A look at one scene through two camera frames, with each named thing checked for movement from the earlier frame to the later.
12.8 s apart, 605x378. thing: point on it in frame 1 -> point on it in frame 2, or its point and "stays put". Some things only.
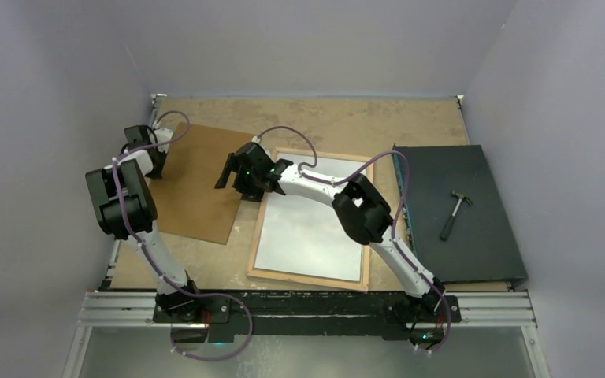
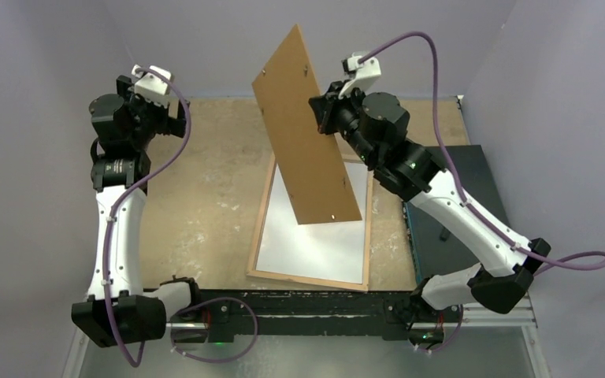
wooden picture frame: [317, 281] stays put
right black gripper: [254, 194] -> [328, 105]
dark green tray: [455, 220] stays put
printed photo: [302, 234] stays put
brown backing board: [185, 199] -> [309, 163]
